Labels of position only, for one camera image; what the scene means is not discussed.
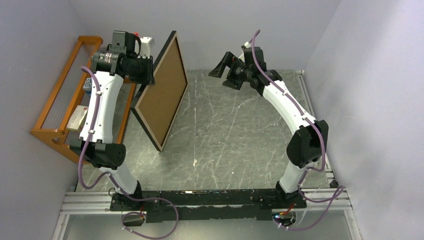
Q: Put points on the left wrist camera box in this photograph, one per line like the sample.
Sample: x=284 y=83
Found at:
x=143 y=46

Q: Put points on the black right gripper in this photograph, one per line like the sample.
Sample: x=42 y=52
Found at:
x=229 y=60

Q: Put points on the orange wooden rack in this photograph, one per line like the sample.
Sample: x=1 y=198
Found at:
x=67 y=93

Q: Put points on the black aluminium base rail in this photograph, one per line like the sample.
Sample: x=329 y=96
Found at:
x=168 y=205

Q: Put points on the brown backing board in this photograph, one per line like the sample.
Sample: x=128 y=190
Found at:
x=162 y=96

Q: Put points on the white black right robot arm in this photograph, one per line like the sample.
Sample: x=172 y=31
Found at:
x=309 y=136

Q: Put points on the wooden picture frame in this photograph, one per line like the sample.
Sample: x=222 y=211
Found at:
x=159 y=92

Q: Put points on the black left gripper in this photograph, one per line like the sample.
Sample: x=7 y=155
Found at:
x=148 y=78

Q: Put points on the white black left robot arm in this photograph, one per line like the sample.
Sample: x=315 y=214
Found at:
x=127 y=56

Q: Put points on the white red small box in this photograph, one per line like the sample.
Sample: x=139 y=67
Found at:
x=77 y=119

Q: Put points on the blue white round tub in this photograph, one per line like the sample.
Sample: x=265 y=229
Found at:
x=87 y=86

